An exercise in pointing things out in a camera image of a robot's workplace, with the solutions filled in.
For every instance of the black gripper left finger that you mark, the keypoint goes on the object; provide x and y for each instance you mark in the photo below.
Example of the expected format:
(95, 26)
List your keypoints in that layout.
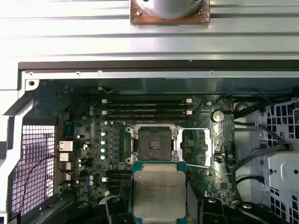
(116, 210)

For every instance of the silver perforated disk bay cage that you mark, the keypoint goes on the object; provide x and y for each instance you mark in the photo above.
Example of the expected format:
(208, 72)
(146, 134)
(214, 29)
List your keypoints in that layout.
(280, 163)

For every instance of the silver coin cell battery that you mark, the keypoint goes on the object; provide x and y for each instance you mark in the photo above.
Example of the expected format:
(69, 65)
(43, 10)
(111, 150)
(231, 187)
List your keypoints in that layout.
(217, 116)

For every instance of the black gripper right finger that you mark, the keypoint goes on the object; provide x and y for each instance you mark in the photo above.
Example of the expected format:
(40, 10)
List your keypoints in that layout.
(210, 210)

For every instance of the CPU socket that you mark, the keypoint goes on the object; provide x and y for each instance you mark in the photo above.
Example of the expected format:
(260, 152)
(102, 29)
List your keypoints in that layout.
(154, 142)

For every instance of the black and silver PC case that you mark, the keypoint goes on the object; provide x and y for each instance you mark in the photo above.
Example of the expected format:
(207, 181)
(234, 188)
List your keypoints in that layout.
(140, 74)

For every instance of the metal socket cover frame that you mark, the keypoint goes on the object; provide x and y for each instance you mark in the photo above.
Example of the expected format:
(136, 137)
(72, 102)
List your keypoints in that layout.
(208, 147)

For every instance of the silver CPU green edge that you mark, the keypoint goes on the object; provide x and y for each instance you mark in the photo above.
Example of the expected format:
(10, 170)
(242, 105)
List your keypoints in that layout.
(158, 186)

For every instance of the green motherboard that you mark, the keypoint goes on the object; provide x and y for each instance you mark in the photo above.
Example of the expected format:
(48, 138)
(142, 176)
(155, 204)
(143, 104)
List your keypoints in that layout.
(203, 102)

